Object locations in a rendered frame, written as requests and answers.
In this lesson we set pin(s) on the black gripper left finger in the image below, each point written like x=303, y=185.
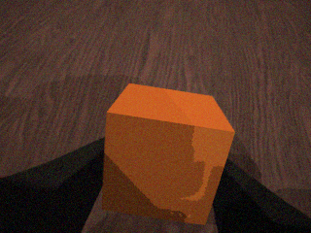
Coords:
x=56, y=197

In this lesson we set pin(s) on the orange block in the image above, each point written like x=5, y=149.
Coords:
x=164, y=154

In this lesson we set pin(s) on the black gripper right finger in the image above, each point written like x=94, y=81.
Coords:
x=244, y=205

